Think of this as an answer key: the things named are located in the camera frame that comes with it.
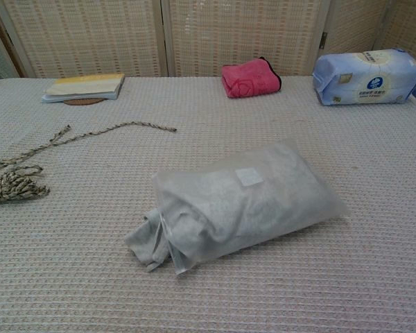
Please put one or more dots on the folded pink towel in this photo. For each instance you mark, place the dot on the folded pink towel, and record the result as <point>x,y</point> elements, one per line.
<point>250,79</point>

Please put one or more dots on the round woven coaster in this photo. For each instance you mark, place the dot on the round woven coaster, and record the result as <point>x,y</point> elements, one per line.
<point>84,101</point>

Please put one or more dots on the stack of yellow white books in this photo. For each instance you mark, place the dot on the stack of yellow white books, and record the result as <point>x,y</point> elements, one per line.
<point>85,88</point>

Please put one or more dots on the grey garment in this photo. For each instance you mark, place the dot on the grey garment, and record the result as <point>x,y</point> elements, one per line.
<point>149,243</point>

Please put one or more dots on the blue white tissue pack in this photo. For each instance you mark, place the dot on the blue white tissue pack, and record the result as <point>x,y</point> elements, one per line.
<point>365,78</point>

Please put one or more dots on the woven folding screen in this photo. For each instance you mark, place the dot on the woven folding screen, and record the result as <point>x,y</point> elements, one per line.
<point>208,34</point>

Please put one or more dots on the translucent frosted zip bag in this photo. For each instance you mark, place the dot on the translucent frosted zip bag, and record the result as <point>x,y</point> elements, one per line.
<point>249,204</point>

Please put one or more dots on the beige waffle-textured bed cover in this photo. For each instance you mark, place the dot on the beige waffle-textured bed cover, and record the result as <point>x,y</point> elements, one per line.
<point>208,277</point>

